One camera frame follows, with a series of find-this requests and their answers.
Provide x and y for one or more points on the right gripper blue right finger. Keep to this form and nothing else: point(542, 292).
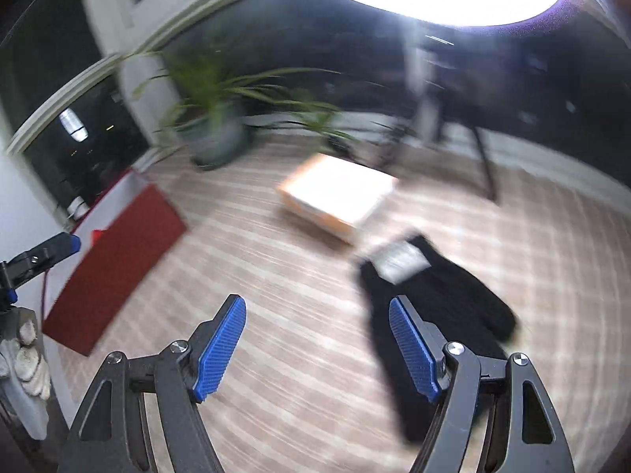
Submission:
point(422, 347)

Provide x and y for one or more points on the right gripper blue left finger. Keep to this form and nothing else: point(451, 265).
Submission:
point(212, 346)

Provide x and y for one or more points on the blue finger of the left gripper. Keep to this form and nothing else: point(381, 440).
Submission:
point(45, 255)

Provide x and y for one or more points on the black fuzzy glove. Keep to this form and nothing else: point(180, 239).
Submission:
point(442, 292)

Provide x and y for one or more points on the white gloved left hand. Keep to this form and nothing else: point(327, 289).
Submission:
point(21, 360)

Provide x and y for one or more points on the orange white tissue pack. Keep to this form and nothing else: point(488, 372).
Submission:
point(336, 195)

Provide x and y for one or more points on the potted green spider plant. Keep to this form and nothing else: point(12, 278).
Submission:
point(207, 114)

